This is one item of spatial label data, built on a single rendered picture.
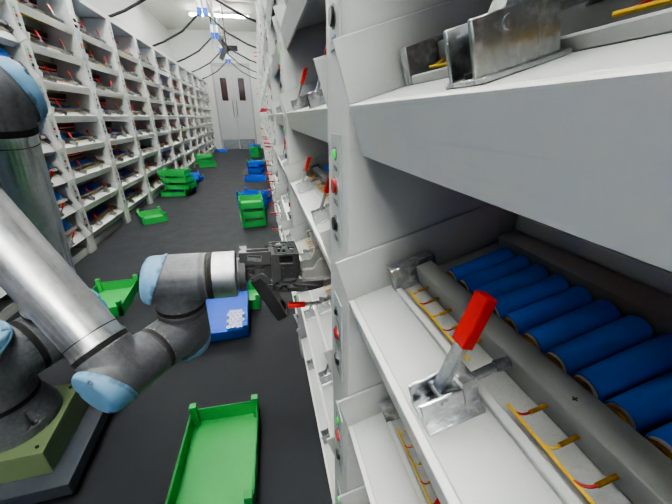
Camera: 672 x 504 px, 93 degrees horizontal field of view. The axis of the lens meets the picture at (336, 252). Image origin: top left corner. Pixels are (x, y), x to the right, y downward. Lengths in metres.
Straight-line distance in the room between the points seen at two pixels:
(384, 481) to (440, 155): 0.37
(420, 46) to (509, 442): 0.28
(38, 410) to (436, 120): 1.15
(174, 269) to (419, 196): 0.45
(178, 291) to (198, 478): 0.59
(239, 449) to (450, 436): 0.91
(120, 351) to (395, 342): 0.48
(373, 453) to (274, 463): 0.63
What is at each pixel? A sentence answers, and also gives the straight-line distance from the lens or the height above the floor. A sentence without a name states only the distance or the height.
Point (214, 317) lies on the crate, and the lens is 1.57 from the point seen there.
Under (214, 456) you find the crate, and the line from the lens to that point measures 1.11.
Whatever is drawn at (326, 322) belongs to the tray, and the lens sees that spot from 0.66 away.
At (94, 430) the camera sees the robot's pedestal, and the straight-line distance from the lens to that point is 1.25.
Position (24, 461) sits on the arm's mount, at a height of 0.12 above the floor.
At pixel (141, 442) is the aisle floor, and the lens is 1.23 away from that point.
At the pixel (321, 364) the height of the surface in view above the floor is 0.30.
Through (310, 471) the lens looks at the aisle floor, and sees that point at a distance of 1.04.
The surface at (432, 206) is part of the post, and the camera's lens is 0.35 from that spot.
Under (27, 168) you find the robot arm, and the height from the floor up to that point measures 0.78.
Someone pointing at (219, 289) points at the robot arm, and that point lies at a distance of 0.63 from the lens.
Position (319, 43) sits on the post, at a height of 1.05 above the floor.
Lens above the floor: 0.87
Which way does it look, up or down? 23 degrees down
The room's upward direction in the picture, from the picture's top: 1 degrees counter-clockwise
